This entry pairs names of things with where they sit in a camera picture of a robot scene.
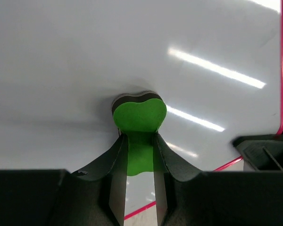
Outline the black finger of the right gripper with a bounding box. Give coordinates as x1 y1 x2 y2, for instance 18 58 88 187
232 134 283 171

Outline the pink framed whiteboard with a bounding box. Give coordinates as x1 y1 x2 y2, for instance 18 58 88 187
0 0 283 226

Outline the green bone-shaped eraser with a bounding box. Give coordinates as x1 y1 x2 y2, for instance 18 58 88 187
111 90 167 177

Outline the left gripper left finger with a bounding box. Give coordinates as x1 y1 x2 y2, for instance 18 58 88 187
49 135 128 226

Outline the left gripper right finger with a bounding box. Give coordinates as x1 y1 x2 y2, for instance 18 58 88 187
152 133 213 226

